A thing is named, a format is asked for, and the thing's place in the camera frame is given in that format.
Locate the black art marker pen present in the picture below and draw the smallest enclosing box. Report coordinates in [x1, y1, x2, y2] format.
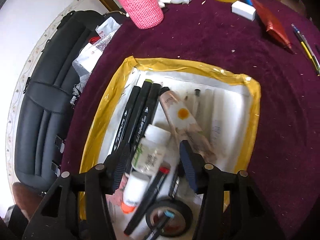
[124, 83, 162, 178]

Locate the black electrical tape roll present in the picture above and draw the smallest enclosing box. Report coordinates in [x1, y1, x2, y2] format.
[144, 199, 193, 239]

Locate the white orange glue bottle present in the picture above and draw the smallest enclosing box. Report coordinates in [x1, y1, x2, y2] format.
[120, 171, 150, 214]

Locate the red capped black marker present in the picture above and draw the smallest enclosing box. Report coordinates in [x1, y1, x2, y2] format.
[124, 166, 170, 236]

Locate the maroon table cloth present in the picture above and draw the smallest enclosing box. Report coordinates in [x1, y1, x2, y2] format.
[61, 0, 319, 239]

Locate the blue capped black marker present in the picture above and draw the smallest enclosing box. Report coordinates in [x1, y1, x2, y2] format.
[143, 211, 175, 240]

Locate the white plastic pill bottle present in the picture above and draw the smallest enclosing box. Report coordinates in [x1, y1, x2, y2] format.
[131, 125, 171, 176]

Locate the green capped black marker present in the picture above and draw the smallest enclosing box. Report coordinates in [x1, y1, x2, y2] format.
[120, 79, 153, 146]

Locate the black office chair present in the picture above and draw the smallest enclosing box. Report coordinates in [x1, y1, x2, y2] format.
[14, 10, 125, 192]

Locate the beige daisy cream tube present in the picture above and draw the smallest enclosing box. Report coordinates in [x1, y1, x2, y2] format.
[159, 87, 217, 163]

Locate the yellow taped white tray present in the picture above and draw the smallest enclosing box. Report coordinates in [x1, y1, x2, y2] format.
[79, 57, 261, 239]

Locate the silver bubble wrap bag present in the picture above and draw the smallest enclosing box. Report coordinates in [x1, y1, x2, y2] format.
[70, 31, 116, 107]

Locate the yellow black pen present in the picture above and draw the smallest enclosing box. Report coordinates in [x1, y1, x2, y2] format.
[291, 23, 319, 76]

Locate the white red paper packet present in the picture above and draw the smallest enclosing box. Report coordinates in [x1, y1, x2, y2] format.
[95, 17, 121, 39]

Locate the red foil packet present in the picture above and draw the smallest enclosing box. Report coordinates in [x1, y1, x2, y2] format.
[251, 0, 292, 51]

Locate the white eraser box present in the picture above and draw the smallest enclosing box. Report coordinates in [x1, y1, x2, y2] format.
[231, 1, 256, 22]

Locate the pink knit sleeved bottle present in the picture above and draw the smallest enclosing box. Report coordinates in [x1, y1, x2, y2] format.
[118, 0, 164, 29]

